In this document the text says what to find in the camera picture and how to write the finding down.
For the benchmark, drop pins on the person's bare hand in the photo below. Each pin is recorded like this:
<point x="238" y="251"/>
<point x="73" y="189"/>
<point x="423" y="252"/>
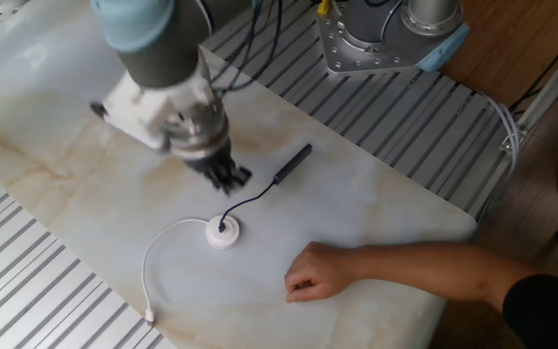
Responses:
<point x="320" y="274"/>

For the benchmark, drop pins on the black shirt sleeve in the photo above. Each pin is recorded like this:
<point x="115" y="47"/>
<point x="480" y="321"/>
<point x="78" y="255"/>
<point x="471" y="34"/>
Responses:
<point x="550" y="315"/>

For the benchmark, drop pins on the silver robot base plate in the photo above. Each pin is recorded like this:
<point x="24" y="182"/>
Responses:
<point x="347" y="48"/>

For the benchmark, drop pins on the aluminium frame bar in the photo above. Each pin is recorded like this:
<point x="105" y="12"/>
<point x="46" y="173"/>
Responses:
<point x="550" y="89"/>

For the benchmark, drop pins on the marble pattern table board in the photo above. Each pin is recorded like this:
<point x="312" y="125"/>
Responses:
<point x="41" y="121"/>

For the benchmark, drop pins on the person's bare forearm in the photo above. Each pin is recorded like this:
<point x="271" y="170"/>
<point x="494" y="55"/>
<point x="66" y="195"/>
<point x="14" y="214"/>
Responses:
<point x="429" y="271"/>

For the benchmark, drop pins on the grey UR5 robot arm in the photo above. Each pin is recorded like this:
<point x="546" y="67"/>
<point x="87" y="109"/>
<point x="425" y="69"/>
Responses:
<point x="153" y="63"/>

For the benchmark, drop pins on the white round docking station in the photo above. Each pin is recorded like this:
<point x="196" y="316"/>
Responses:
<point x="226" y="238"/>

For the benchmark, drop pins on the white printed wrist mount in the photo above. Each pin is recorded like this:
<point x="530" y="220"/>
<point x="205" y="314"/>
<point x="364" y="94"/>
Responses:
<point x="138" y="111"/>

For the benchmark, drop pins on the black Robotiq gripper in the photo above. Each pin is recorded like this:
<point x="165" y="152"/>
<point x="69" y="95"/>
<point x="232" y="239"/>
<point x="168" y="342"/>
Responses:
<point x="211" y="165"/>

